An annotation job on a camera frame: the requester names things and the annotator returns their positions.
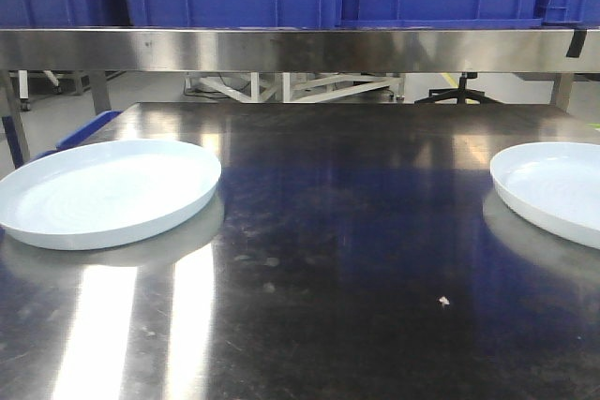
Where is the steel shelf right leg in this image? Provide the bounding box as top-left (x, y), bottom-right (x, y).
top-left (549, 73), bottom-right (575, 111)

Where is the stainless steel shelf rail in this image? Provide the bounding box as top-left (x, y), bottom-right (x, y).
top-left (1, 28), bottom-right (599, 73)

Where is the black office chair base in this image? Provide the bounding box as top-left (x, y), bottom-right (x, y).
top-left (414, 72), bottom-right (499, 104)

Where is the steel shelf left leg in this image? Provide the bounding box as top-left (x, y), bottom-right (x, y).
top-left (1, 70), bottom-right (30, 169)

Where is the white metal frame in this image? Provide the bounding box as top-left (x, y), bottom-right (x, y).
top-left (183, 72), bottom-right (405, 103)

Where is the steel shelf leg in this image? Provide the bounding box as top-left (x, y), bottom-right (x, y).
top-left (549, 73), bottom-right (575, 111)
top-left (1, 70), bottom-right (30, 169)

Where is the light blue plate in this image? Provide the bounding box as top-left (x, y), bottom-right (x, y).
top-left (489, 141), bottom-right (599, 249)
top-left (1, 139), bottom-right (222, 251)

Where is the black tape strip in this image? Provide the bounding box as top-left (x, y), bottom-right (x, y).
top-left (565, 28), bottom-right (587, 59)

